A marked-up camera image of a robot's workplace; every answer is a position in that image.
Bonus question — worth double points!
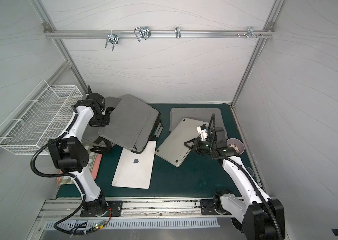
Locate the grey laptop bag with strap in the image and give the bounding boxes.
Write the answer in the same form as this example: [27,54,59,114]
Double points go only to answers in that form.
[81,96,122,154]

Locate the grey laptop sleeve front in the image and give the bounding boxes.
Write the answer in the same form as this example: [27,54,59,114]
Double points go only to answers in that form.
[98,95,161,154]

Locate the grey laptop sleeve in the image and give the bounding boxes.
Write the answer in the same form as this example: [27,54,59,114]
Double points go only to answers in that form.
[169,108,227,133]
[98,95,161,154]

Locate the silver laptop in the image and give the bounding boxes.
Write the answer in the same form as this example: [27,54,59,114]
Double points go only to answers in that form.
[155,118,206,168]
[112,141,157,189]

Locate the grey laptop sleeve back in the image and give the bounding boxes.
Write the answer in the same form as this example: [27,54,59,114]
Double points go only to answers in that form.
[169,108,227,133]

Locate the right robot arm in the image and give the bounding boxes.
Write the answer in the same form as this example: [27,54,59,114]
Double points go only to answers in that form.
[184,125,286,240]

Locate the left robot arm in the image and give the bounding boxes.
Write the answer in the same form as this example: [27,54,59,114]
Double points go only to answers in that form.
[30,93,109,217]

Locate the pink bowl with snacks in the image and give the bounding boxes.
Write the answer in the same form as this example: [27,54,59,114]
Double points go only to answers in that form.
[227,138,245,155]

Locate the green table mat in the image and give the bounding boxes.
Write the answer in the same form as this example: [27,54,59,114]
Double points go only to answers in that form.
[96,104,241,198]

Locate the clear plastic cup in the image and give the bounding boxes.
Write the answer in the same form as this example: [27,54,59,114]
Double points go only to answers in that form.
[245,166,255,178]

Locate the metal hook clamp left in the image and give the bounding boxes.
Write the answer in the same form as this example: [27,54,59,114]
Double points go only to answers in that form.
[105,32,119,51]

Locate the metal hook clamp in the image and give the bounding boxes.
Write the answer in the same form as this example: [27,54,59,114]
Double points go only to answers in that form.
[134,26,152,42]
[105,32,119,51]
[237,27,263,39]

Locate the metal hook clamp middle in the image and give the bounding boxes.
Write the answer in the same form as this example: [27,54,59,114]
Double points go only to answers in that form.
[134,26,152,42]

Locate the aluminium crossbar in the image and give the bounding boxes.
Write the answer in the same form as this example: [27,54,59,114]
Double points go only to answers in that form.
[44,29,275,39]

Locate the metal hook small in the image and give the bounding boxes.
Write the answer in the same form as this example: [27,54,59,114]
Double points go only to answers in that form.
[174,27,181,39]

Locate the metal hook clamp right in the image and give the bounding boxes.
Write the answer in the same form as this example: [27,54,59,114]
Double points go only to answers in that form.
[237,27,263,39]

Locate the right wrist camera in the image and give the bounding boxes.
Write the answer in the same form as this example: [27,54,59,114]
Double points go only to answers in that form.
[197,124,210,142]

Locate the white wire basket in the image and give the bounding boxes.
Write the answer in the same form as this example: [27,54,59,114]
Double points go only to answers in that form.
[0,80,83,156]

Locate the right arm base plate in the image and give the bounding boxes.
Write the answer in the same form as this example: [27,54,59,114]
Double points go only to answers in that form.
[195,199,227,216]

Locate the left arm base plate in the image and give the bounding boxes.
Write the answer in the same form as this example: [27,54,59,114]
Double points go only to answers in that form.
[80,201,123,218]

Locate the aluminium front rail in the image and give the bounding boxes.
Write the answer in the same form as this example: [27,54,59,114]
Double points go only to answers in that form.
[36,197,234,221]

